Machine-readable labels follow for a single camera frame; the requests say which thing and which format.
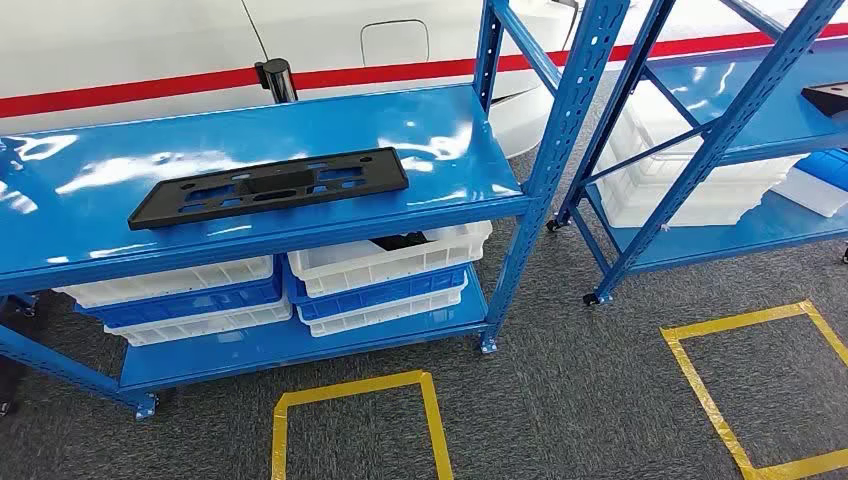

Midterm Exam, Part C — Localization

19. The black plastic plate part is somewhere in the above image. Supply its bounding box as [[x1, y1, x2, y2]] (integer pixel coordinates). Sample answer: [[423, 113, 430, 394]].
[[127, 146, 410, 232], [369, 231, 431, 253], [800, 82, 848, 119]]

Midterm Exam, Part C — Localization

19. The blue metal shelf rack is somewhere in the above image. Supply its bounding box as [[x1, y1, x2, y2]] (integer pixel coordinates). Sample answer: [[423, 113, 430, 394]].
[[0, 0, 631, 423], [546, 0, 848, 307]]

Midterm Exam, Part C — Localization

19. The blue plastic crate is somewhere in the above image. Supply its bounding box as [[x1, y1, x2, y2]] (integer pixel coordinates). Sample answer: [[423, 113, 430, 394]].
[[283, 259, 469, 324], [74, 274, 285, 331]]

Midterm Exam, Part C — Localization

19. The large white plastic crate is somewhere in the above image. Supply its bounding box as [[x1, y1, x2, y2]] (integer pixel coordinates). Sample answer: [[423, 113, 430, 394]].
[[594, 79, 810, 230]]

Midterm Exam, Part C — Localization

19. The white car body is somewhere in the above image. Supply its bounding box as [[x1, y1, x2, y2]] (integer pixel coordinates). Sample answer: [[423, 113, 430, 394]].
[[0, 0, 848, 160]]

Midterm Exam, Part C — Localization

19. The white box with blue lid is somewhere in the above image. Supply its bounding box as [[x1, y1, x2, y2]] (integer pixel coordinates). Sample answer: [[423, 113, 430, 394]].
[[771, 148, 848, 219]]

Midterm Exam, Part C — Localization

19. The black barrier post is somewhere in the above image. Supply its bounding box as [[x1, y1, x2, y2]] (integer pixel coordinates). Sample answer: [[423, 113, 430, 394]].
[[254, 58, 299, 105]]

